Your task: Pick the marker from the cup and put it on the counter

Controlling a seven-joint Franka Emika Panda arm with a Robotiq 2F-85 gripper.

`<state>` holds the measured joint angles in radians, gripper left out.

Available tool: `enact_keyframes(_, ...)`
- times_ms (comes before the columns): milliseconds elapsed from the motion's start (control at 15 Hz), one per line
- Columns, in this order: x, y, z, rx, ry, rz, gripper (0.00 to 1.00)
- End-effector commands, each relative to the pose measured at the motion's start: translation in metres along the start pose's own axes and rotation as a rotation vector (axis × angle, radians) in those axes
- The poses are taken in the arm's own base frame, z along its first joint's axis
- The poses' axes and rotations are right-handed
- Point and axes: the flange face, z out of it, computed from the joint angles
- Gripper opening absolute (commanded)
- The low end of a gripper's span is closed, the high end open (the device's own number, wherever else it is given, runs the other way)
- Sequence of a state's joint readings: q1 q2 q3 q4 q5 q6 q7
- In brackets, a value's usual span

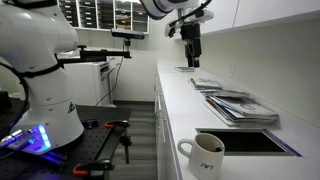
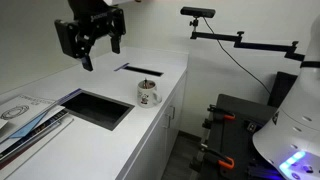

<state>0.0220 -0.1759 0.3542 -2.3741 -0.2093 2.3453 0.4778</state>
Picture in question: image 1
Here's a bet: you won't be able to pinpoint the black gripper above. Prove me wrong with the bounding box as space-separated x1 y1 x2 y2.
180 23 201 68

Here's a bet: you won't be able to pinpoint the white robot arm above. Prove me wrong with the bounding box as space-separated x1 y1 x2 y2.
0 0 84 155

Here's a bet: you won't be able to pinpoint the small book on counter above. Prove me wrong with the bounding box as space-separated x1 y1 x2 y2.
175 67 194 72

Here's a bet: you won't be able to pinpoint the near rectangular counter opening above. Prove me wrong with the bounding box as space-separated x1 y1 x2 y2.
196 128 301 157

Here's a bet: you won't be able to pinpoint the far magazine pile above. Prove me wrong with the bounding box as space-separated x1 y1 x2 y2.
190 78 221 89

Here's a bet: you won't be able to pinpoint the magazine pile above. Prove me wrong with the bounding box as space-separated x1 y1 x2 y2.
190 78 221 89
200 89 249 98

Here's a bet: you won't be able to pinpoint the middle magazine pile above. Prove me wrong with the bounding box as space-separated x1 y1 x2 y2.
200 89 249 98

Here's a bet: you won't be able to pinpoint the large magazine stack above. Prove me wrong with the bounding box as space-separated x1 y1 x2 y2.
205 96 279 123

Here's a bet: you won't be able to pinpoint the upper orange-tipped black clamp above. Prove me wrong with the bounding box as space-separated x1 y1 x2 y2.
104 120 130 129

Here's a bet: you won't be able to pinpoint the orange-tipped black clamp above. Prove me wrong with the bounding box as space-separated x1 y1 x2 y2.
72 159 114 177
104 120 130 129

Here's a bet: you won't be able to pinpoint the white ceramic mug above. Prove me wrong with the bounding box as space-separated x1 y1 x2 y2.
178 133 225 180

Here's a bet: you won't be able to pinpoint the white printer cabinet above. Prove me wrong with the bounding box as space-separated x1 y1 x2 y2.
64 57 115 106

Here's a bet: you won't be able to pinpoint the white base cabinets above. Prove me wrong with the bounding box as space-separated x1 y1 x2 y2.
154 74 180 180

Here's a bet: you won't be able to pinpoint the black perforated robot table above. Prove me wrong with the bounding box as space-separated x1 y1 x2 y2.
0 106 131 180

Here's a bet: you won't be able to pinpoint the lower orange-tipped black clamp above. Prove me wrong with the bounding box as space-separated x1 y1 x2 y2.
72 159 114 177

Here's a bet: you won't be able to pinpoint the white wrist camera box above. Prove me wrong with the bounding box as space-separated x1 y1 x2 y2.
164 10 214 38

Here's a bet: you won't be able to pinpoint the white upper wall cabinet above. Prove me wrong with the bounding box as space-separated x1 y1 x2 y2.
201 0 320 35

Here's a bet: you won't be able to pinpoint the black hanging cable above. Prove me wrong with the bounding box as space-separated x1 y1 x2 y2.
95 39 127 107

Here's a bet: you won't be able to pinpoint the black stereo camera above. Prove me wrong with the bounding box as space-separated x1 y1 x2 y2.
111 28 145 40

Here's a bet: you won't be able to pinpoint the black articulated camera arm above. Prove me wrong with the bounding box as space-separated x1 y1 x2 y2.
57 45 131 64

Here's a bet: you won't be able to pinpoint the wall document sorter shelf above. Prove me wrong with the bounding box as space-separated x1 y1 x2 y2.
57 0 149 34

